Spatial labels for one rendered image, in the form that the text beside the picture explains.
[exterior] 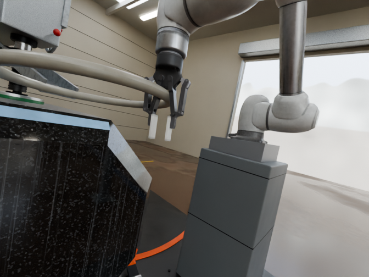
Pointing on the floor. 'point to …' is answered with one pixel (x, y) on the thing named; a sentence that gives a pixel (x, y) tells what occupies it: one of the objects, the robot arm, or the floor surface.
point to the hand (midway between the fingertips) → (161, 128)
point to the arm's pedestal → (230, 216)
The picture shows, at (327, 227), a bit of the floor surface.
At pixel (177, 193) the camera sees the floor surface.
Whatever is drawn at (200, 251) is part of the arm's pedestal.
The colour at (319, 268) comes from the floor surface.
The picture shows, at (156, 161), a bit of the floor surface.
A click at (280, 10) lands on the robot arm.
